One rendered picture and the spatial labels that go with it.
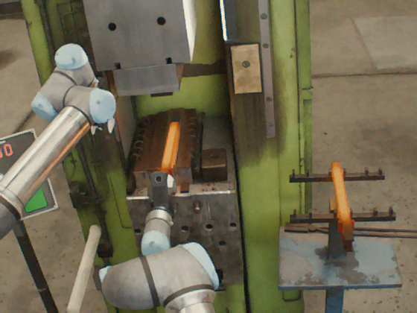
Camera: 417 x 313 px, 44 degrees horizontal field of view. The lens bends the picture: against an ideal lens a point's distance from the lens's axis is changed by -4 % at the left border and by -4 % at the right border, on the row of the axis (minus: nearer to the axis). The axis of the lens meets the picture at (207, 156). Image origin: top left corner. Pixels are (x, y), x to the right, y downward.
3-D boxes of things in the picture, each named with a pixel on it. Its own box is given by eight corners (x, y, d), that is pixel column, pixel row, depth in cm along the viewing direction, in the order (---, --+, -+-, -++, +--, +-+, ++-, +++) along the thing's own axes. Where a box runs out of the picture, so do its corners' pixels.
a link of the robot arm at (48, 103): (53, 108, 121) (78, 73, 126) (22, 101, 127) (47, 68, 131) (69, 129, 127) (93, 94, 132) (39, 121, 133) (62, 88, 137)
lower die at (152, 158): (193, 183, 188) (190, 163, 183) (136, 187, 189) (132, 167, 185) (197, 124, 223) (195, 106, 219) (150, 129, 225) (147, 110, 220)
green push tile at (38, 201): (47, 206, 174) (40, 184, 174) (26, 213, 172) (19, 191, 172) (47, 206, 176) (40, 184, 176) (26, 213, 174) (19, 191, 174)
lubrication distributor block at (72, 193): (89, 214, 210) (81, 185, 203) (74, 215, 210) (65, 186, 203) (91, 209, 213) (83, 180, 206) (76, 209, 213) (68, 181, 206)
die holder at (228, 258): (243, 283, 205) (234, 191, 182) (147, 288, 208) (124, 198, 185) (240, 197, 253) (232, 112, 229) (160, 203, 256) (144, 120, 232)
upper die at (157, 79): (179, 91, 169) (175, 63, 164) (118, 97, 171) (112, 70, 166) (187, 44, 205) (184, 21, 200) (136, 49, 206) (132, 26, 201)
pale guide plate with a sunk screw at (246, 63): (261, 92, 182) (258, 45, 173) (234, 94, 182) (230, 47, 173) (260, 89, 183) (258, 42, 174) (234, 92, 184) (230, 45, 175)
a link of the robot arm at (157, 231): (143, 265, 149) (137, 242, 145) (147, 240, 158) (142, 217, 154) (170, 264, 148) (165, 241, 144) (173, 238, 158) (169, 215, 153)
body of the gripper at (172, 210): (153, 208, 173) (150, 232, 162) (149, 186, 168) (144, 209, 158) (177, 206, 172) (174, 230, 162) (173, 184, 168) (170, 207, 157)
